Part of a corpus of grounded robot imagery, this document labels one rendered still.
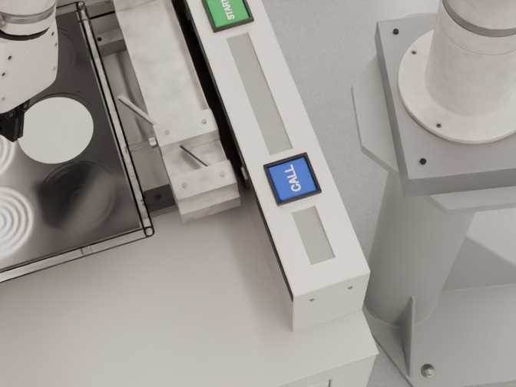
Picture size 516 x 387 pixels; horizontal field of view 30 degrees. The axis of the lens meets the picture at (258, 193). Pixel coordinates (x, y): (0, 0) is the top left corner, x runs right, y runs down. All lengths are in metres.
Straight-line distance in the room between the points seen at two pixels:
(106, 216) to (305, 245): 0.26
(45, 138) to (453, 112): 0.54
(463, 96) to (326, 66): 1.13
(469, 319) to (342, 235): 1.02
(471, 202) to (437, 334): 0.81
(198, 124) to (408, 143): 0.28
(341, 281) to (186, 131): 0.30
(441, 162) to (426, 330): 0.87
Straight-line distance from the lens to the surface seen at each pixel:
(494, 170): 1.28
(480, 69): 1.22
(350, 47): 2.41
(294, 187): 1.15
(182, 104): 1.31
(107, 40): 1.41
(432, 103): 1.31
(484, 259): 1.98
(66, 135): 1.28
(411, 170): 1.27
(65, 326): 1.27
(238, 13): 1.28
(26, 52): 1.09
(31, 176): 1.27
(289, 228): 1.13
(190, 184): 1.22
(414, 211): 1.55
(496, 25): 1.15
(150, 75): 1.33
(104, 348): 1.25
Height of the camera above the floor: 2.00
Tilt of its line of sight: 65 degrees down
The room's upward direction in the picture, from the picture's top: 3 degrees counter-clockwise
